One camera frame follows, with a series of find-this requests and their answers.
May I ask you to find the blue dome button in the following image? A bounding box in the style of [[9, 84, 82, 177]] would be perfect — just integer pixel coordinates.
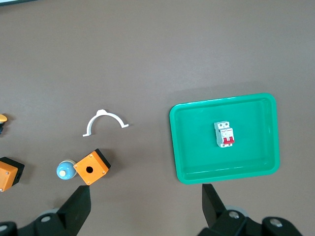
[[56, 159, 77, 180]]

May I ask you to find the green plastic tray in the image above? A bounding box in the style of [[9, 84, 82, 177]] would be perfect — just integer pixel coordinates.
[[169, 92, 281, 185]]

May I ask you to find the brown table mat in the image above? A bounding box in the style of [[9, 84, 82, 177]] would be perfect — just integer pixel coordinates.
[[0, 0, 315, 236]]

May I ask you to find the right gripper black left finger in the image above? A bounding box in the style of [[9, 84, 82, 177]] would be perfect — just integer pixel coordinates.
[[17, 185, 92, 236]]

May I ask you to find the white half-round pipe clamp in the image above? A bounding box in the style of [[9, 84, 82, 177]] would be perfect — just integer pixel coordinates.
[[82, 109, 130, 137]]

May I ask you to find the white breaker with red switches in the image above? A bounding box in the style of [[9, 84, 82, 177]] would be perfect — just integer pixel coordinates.
[[213, 120, 236, 148]]

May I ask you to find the orange button box black base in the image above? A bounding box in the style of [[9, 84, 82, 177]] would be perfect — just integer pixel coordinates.
[[73, 148, 112, 186], [0, 156, 25, 193]]

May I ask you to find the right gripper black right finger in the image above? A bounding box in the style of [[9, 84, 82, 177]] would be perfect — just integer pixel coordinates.
[[196, 183, 303, 236]]

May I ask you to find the yellow mushroom push button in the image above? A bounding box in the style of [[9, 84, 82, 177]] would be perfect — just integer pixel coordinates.
[[0, 114, 9, 135]]

